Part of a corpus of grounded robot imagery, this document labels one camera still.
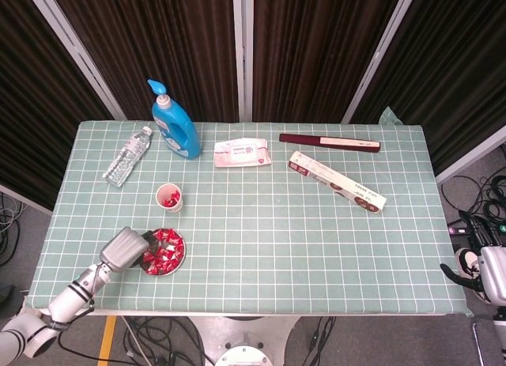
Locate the white paper cup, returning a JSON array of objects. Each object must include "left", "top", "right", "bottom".
[{"left": 155, "top": 183, "right": 185, "bottom": 215}]

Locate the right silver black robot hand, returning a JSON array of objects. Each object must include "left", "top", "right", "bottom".
[{"left": 440, "top": 245, "right": 506, "bottom": 306}]

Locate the dark curtain partition panel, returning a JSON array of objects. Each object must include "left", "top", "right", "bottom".
[
  {"left": 347, "top": 0, "right": 506, "bottom": 185},
  {"left": 243, "top": 0, "right": 420, "bottom": 124},
  {"left": 47, "top": 0, "right": 244, "bottom": 122},
  {"left": 0, "top": 0, "right": 127, "bottom": 217}
]

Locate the grey metal table frame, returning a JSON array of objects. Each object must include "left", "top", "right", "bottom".
[{"left": 59, "top": 307, "right": 451, "bottom": 319}]

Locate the white black sneaker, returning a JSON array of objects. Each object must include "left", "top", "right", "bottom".
[{"left": 454, "top": 249, "right": 491, "bottom": 305}]

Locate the green checked tablecloth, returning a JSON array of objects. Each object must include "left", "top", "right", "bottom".
[{"left": 23, "top": 106, "right": 472, "bottom": 318}]

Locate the black power strip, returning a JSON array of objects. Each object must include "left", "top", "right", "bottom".
[{"left": 446, "top": 221, "right": 475, "bottom": 236}]

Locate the blue detergent bottle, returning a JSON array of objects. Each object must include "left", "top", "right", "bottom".
[{"left": 146, "top": 79, "right": 202, "bottom": 160}]

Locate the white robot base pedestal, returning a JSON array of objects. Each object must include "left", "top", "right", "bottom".
[{"left": 189, "top": 316, "right": 298, "bottom": 366}]

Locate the black cable with connector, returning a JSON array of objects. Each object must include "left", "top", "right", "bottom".
[{"left": 300, "top": 316, "right": 337, "bottom": 366}]

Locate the baking paper roll box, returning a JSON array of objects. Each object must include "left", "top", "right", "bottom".
[{"left": 287, "top": 150, "right": 387, "bottom": 216}]

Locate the clear plastic water bottle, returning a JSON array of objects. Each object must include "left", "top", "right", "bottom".
[{"left": 102, "top": 126, "right": 154, "bottom": 188}]

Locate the pink wet wipes pack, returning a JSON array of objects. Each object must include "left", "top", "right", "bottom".
[{"left": 213, "top": 138, "right": 273, "bottom": 168}]

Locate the round steel plate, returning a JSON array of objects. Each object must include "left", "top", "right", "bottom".
[{"left": 140, "top": 227, "right": 187, "bottom": 277}]

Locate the dark red long box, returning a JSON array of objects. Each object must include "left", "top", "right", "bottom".
[{"left": 278, "top": 133, "right": 383, "bottom": 154}]

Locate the yellow floor tape strip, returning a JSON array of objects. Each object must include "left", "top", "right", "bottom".
[{"left": 97, "top": 316, "right": 118, "bottom": 366}]

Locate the black floor cable tangle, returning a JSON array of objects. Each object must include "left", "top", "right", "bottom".
[
  {"left": 106, "top": 316, "right": 217, "bottom": 366},
  {"left": 440, "top": 172, "right": 506, "bottom": 248}
]

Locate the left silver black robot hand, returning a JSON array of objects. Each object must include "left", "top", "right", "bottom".
[{"left": 98, "top": 226, "right": 159, "bottom": 273}]

